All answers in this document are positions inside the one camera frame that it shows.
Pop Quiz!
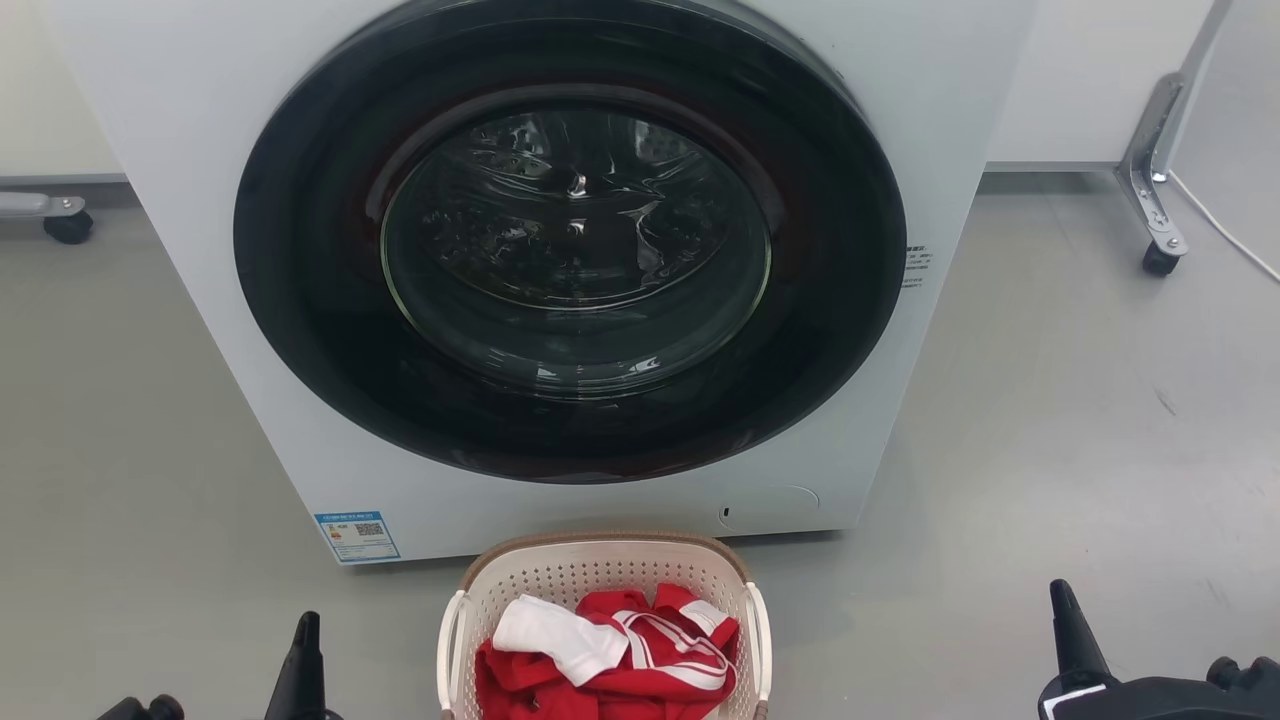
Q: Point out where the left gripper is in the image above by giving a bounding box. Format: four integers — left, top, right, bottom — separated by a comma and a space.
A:
97, 612, 329, 720

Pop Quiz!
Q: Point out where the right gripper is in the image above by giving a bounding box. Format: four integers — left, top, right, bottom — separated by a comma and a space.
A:
1038, 580, 1280, 720

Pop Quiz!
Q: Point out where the cream perforated laundry basket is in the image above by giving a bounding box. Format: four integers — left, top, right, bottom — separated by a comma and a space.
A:
437, 531, 773, 720

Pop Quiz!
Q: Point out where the blue energy label sticker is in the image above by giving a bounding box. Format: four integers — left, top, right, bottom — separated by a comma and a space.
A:
314, 511, 402, 565

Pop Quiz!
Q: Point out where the red white-striped garment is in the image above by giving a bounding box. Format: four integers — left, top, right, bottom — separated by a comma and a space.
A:
475, 584, 741, 720

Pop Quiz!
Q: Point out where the white garment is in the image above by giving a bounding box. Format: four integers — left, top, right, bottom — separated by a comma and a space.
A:
492, 595, 631, 687

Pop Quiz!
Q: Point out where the round black washer door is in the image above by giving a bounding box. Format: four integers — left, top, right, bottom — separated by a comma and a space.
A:
233, 0, 908, 485

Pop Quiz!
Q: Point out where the white front-load washing machine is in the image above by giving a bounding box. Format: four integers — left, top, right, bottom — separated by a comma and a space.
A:
50, 0, 1036, 566

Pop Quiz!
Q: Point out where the white floor cable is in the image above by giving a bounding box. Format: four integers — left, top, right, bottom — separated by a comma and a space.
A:
1168, 170, 1280, 284

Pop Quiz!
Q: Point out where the tall grey metal frame leg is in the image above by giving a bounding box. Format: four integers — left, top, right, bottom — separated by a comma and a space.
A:
1115, 0, 1233, 259

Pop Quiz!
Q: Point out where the short grey metal frame leg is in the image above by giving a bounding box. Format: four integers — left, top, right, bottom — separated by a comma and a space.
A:
0, 192, 86, 220

